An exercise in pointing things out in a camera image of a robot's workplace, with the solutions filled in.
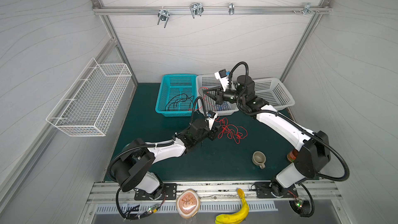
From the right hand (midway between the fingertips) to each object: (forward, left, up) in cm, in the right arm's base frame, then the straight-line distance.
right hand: (206, 87), depth 71 cm
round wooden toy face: (-43, +6, -31) cm, 53 cm away
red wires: (-5, -16, -33) cm, 37 cm away
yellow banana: (-46, -15, -28) cm, 56 cm away
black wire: (+17, +20, -31) cm, 41 cm away
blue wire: (+7, -11, -24) cm, 27 cm away
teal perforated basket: (+33, +28, -32) cm, 54 cm away
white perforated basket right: (+30, -49, -34) cm, 67 cm away
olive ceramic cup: (-20, -30, -34) cm, 50 cm away
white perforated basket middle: (+33, +2, -29) cm, 44 cm away
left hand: (-6, -8, -21) cm, 23 cm away
